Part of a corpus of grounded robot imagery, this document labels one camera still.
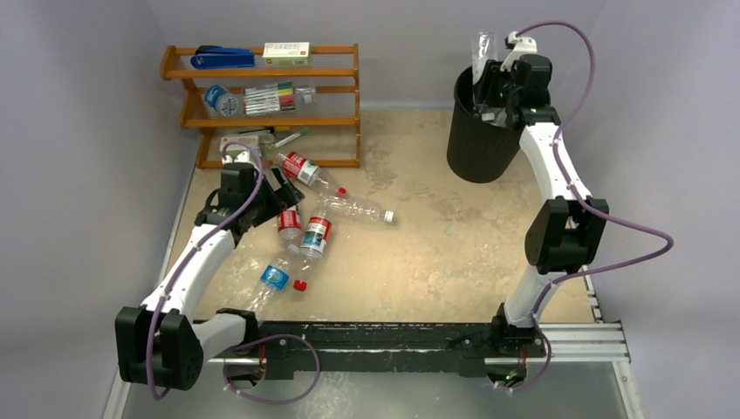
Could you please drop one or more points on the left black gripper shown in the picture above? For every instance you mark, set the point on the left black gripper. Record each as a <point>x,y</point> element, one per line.
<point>284,197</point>

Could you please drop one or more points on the blue label clear bottle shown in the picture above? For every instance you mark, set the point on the blue label clear bottle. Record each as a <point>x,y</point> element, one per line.
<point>275,277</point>

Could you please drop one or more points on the aluminium frame rail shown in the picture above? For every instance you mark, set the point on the aluminium frame rail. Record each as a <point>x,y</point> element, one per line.
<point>585,374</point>

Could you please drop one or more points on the small clear clip box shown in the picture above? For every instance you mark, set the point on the small clear clip box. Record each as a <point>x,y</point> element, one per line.
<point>305,95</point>

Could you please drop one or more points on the green-capped white marker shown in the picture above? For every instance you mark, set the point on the green-capped white marker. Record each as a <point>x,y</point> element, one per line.
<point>291,137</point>

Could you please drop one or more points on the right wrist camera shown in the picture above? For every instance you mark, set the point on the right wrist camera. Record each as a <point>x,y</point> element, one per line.
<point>518,45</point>

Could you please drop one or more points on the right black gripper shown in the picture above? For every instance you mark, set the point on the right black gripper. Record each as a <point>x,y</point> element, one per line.
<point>491,92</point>

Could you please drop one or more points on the pack of coloured markers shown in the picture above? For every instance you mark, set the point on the pack of coloured markers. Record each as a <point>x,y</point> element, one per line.
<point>273,98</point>

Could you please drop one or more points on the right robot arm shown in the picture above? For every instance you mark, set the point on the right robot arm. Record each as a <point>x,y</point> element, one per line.
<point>563,236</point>

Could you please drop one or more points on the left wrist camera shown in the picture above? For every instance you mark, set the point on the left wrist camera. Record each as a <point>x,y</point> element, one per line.
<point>236,155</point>

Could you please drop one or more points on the red label bottle red cap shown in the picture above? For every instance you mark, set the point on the red label bottle red cap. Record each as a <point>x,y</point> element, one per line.
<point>310,174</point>

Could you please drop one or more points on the clear bottle near shelf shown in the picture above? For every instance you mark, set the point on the clear bottle near shelf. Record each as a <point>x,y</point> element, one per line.
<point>261,159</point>

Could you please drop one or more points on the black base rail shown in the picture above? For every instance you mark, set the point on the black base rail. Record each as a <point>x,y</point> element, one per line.
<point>480,349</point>

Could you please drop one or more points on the blue stapler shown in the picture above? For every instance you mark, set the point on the blue stapler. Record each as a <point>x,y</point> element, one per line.
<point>212,57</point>

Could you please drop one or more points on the wooden three-tier shelf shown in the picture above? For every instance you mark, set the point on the wooden three-tier shelf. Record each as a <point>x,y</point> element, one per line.
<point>334,139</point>

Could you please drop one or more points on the white and red box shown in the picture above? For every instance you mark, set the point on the white and red box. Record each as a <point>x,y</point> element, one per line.
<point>287,54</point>

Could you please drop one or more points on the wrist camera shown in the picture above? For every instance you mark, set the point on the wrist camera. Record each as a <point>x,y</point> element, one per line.
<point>236,155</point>
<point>518,45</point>

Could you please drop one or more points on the black ribbed waste bin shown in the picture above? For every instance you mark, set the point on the black ribbed waste bin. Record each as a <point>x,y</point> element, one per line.
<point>477,151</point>

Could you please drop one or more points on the white stapler on bottom shelf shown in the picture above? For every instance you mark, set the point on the white stapler on bottom shelf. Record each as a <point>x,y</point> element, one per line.
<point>263,137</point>

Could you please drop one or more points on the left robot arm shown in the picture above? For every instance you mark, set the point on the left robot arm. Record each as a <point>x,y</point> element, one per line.
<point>158,344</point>

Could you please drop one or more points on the white label clear bottle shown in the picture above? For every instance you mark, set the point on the white label clear bottle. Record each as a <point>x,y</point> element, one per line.
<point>483,49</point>

